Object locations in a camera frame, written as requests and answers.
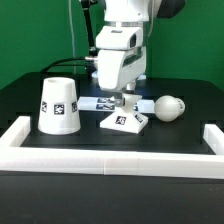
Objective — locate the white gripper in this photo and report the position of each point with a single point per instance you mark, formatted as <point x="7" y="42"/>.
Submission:
<point x="121" y="59"/>

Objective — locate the white lamp base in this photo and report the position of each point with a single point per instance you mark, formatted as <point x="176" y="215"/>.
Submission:
<point x="125" y="118"/>

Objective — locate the white lamp bulb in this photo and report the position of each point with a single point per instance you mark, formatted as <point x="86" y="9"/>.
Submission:
<point x="168" y="108"/>

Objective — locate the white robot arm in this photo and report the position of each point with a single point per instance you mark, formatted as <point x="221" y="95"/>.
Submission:
<point x="139" y="13"/>

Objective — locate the white conical lamp shade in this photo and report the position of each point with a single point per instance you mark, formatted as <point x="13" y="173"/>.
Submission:
<point x="59" y="113"/>

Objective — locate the white marker sheet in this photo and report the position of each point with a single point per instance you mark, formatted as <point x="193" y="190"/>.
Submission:
<point x="107" y="104"/>

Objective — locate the white U-shaped fence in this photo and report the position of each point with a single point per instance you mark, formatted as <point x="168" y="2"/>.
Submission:
<point x="15" y="157"/>

